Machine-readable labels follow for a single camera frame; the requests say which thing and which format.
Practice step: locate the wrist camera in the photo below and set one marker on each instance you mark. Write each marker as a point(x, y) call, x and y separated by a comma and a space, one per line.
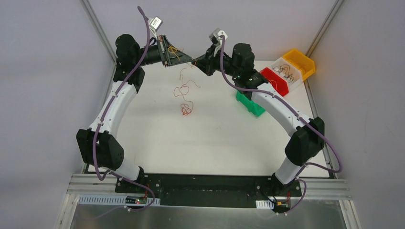
point(155, 23)
point(218, 36)

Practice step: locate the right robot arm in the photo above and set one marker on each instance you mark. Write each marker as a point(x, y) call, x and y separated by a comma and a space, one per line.
point(305, 132)

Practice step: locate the white cable duct right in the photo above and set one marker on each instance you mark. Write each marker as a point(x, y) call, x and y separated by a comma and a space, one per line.
point(264, 204)

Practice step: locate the clear plastic bin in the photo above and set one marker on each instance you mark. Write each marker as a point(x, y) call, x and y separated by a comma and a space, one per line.
point(288, 72)

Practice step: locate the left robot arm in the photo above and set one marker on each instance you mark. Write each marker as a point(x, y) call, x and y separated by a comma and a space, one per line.
point(98, 143)

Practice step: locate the red plastic bin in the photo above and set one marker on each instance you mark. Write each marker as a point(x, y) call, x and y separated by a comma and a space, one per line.
point(278, 83)

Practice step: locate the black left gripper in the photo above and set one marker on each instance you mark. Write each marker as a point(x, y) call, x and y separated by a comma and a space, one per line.
point(162, 50)

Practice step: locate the white cable duct left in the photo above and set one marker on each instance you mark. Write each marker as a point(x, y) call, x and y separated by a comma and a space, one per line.
point(134, 201)

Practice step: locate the yellow plastic bin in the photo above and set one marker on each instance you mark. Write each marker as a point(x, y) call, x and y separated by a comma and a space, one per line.
point(303, 63)

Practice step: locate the aluminium frame rail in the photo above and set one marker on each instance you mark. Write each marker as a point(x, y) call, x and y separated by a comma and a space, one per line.
point(312, 188)

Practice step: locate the white cable duct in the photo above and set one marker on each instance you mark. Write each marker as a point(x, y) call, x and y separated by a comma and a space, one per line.
point(134, 201)
point(264, 204)

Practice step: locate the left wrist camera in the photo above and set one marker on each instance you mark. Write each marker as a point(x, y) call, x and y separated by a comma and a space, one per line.
point(155, 23)

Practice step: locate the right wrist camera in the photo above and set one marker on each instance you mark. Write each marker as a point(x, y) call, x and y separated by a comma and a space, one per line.
point(218, 36)

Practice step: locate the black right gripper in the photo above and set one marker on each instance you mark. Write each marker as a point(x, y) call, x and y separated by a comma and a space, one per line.
point(208, 62)

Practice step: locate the green plastic bin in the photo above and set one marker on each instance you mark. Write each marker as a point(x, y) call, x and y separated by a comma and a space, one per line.
point(251, 106)

